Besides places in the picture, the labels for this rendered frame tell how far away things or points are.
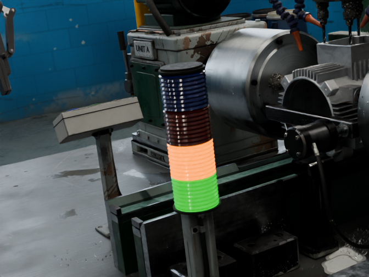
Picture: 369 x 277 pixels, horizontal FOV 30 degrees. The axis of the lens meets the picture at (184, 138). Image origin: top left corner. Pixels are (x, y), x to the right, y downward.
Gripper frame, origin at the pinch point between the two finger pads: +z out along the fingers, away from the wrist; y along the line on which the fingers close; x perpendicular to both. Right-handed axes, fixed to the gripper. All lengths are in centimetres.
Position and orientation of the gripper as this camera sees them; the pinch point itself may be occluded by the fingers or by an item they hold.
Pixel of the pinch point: (1, 76)
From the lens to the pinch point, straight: 141.7
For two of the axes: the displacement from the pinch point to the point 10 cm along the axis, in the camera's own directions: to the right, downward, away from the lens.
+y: 8.6, -2.2, 4.7
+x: -4.2, 2.3, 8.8
